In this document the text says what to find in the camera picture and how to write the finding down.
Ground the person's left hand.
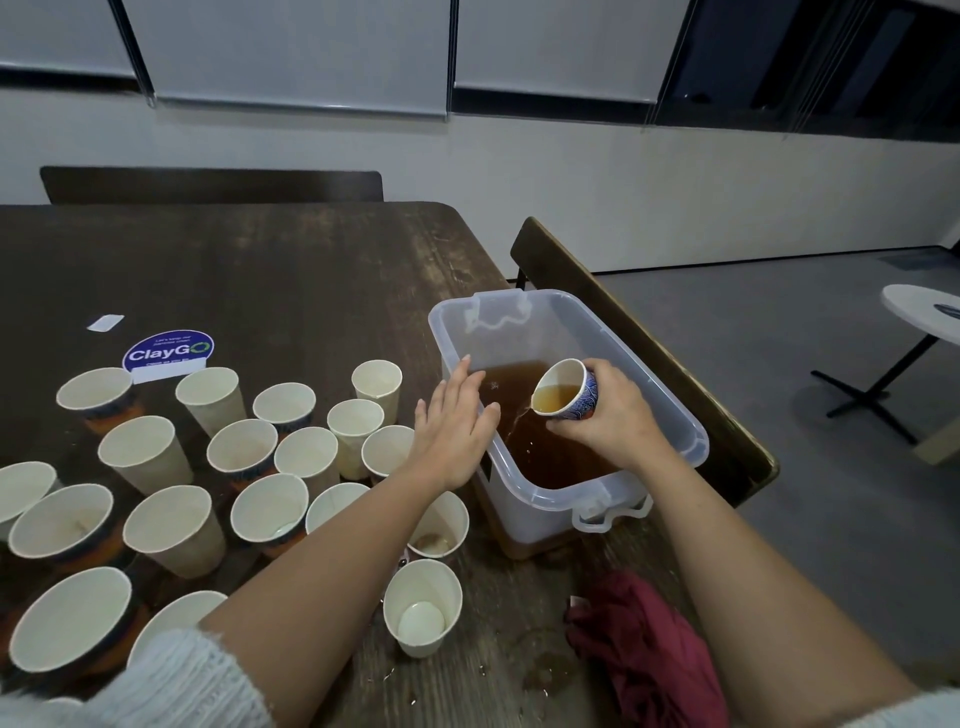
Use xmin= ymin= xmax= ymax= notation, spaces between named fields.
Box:
xmin=402 ymin=355 xmax=503 ymax=494

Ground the person's right hand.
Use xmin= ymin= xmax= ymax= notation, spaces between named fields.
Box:
xmin=547 ymin=357 xmax=669 ymax=474

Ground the orange blue patterned paper cup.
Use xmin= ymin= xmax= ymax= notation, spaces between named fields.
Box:
xmin=531 ymin=357 xmax=600 ymax=425

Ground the white paper cup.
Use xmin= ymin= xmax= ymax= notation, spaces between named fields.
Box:
xmin=351 ymin=358 xmax=405 ymax=426
xmin=327 ymin=397 xmax=387 ymax=479

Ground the clear plastic storage bin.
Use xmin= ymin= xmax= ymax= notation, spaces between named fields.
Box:
xmin=427 ymin=288 xmax=711 ymax=549

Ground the group of paper cups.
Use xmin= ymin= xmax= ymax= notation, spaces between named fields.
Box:
xmin=0 ymin=358 xmax=422 ymax=707

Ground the person's right forearm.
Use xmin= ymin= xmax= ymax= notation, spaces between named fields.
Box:
xmin=637 ymin=450 xmax=924 ymax=728

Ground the person's left forearm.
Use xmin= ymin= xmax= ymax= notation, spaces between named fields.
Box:
xmin=0 ymin=472 xmax=467 ymax=728

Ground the dark wooden chair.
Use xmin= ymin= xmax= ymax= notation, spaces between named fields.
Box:
xmin=510 ymin=217 xmax=782 ymax=509
xmin=39 ymin=166 xmax=386 ymax=206

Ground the dark wooden table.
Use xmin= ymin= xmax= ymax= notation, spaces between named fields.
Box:
xmin=0 ymin=201 xmax=752 ymax=728

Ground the dark red cloth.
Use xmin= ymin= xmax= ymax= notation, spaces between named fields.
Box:
xmin=564 ymin=567 xmax=732 ymax=728

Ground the round blue sticker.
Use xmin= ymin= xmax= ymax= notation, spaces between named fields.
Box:
xmin=121 ymin=328 xmax=216 ymax=381

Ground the round white side table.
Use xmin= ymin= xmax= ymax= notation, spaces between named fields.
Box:
xmin=811 ymin=283 xmax=960 ymax=447

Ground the dark window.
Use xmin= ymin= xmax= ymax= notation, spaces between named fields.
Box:
xmin=652 ymin=0 xmax=960 ymax=144

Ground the white wall panel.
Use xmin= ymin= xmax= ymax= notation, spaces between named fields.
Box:
xmin=454 ymin=0 xmax=692 ymax=107
xmin=0 ymin=0 xmax=140 ymax=80
xmin=123 ymin=0 xmax=452 ymax=119

